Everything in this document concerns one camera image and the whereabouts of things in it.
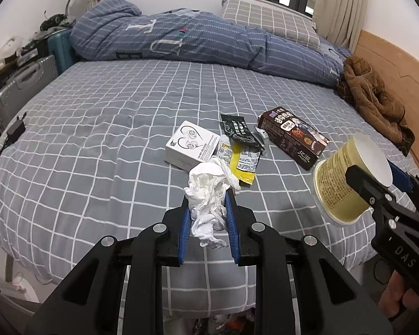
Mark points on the white plastic object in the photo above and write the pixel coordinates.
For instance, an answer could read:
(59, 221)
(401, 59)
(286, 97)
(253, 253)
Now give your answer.
(8, 47)

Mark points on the small grey sachet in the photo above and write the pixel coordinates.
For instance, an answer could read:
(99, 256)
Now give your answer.
(262, 135)

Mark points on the wooden headboard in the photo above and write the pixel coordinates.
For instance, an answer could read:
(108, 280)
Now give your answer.
(398, 66)

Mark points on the brown padded jacket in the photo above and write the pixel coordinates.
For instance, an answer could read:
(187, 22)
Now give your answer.
(370, 94)

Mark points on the yellow snack wrapper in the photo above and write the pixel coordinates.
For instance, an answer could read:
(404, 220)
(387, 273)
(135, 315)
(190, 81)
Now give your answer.
(246, 162)

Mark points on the black sachet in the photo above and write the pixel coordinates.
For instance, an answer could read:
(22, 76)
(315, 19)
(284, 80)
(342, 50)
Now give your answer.
(239, 129)

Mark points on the white earphone box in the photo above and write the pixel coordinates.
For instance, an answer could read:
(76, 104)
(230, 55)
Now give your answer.
(192, 144)

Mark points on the dark printed carton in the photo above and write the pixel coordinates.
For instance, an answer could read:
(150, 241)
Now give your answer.
(293, 139)

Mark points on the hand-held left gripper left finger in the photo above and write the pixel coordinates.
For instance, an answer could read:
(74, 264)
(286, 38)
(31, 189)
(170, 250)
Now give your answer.
(185, 230)

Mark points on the bed with grey checked sheet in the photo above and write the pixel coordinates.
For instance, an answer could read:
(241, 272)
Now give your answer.
(108, 146)

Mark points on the beige pleated curtain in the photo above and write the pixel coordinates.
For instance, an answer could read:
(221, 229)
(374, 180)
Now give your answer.
(338, 7)

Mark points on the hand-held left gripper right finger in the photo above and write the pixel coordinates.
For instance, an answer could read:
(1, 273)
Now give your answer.
(232, 230)

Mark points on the yellow yogurt tub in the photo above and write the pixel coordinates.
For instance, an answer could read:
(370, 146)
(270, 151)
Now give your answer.
(342, 185)

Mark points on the grey suitcase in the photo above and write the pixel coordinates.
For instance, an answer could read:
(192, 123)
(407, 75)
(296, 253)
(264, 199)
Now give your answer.
(17, 87)

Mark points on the pale yellow snack packet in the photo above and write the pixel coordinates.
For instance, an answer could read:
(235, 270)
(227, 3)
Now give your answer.
(225, 150)

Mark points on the person's right hand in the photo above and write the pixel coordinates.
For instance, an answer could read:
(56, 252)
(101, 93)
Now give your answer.
(392, 295)

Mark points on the black headphones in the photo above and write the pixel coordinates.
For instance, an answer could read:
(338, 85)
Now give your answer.
(54, 21)

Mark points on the white tissue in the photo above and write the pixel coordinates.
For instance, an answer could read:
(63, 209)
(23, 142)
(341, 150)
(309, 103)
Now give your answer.
(209, 195)

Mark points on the trash bin with black bag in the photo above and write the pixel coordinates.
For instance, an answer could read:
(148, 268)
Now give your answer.
(213, 325)

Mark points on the blue striped duvet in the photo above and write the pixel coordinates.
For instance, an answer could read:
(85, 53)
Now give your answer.
(195, 38)

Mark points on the grey checked pillow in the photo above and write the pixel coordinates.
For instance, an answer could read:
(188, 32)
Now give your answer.
(269, 21)

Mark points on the teal suitcase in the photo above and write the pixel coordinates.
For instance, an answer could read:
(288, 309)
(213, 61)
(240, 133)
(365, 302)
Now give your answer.
(61, 49)

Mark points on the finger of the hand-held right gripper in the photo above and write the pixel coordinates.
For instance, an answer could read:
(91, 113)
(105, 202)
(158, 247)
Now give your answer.
(361, 181)
(399, 178)

